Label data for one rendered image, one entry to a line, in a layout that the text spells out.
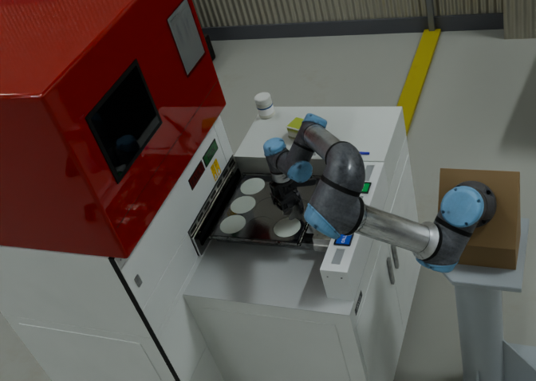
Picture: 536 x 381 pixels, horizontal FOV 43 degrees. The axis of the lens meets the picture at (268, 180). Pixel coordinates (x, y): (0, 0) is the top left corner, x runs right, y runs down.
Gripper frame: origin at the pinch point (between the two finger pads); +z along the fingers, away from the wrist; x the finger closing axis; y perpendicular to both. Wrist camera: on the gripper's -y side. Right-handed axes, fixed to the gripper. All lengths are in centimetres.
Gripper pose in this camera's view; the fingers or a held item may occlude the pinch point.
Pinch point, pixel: (299, 216)
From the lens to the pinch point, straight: 250.9
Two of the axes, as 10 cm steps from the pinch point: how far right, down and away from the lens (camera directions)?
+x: 5.3, 4.3, -7.3
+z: 2.3, 7.5, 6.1
